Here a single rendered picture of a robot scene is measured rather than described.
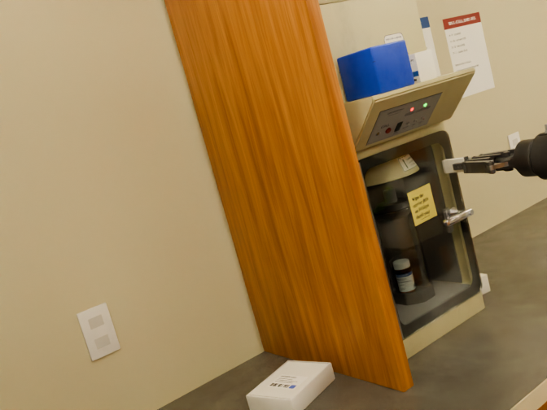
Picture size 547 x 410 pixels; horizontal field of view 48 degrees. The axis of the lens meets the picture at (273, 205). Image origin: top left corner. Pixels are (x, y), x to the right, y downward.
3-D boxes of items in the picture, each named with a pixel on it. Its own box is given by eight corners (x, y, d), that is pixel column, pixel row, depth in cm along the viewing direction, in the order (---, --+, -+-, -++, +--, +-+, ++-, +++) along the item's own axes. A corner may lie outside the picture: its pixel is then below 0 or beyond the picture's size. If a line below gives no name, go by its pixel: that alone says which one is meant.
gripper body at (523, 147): (549, 133, 124) (508, 138, 131) (525, 143, 119) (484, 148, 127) (556, 169, 125) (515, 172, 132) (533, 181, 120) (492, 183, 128)
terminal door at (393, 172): (396, 343, 132) (350, 163, 126) (481, 290, 149) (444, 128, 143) (398, 343, 132) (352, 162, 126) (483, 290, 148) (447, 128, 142)
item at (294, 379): (250, 412, 130) (245, 395, 129) (292, 375, 142) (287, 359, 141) (295, 418, 122) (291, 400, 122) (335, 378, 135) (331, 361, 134)
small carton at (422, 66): (404, 86, 132) (397, 58, 131) (420, 81, 134) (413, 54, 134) (421, 81, 128) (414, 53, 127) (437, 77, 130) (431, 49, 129)
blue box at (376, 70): (346, 102, 126) (335, 58, 124) (380, 93, 131) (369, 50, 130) (381, 93, 117) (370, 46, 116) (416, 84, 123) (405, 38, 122)
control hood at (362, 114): (343, 154, 126) (331, 106, 124) (443, 119, 144) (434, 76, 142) (384, 149, 116) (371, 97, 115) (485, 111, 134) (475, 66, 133)
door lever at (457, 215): (431, 229, 138) (428, 218, 138) (457, 215, 144) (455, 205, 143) (450, 229, 134) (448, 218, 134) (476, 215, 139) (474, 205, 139)
